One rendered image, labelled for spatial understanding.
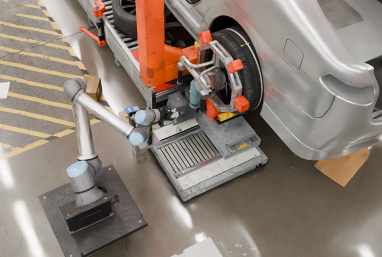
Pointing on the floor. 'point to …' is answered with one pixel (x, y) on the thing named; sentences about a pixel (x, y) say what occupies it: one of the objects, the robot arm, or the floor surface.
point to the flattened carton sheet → (343, 166)
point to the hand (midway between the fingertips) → (177, 115)
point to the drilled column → (138, 154)
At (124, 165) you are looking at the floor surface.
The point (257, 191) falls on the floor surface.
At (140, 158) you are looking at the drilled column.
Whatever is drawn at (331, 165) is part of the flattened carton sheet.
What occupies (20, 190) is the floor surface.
